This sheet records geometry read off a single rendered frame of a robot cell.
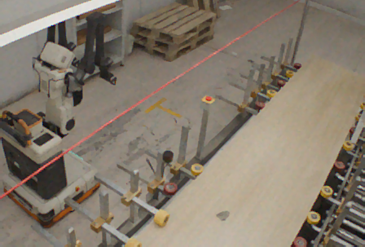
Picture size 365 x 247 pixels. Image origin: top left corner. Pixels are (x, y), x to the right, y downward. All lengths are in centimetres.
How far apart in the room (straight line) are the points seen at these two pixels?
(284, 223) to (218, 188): 46
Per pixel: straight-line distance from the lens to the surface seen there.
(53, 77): 279
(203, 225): 217
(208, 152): 292
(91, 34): 272
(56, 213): 321
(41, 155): 278
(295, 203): 245
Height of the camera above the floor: 258
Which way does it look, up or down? 40 degrees down
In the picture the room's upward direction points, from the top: 3 degrees clockwise
